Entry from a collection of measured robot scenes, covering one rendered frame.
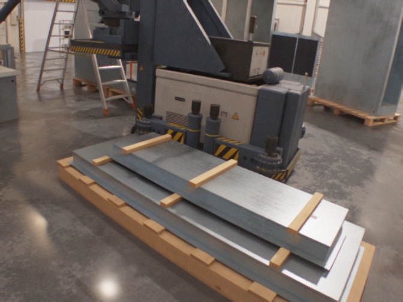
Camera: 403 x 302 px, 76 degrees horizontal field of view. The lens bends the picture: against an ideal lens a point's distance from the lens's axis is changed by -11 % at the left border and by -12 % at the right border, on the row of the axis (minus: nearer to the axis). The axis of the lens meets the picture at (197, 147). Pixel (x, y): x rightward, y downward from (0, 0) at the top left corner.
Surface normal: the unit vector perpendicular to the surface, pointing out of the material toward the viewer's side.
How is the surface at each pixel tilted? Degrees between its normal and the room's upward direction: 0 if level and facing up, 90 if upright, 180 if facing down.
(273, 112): 90
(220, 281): 90
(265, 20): 90
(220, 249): 90
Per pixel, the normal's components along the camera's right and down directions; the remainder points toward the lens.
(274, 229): -0.62, 0.25
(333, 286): 0.09, -0.92
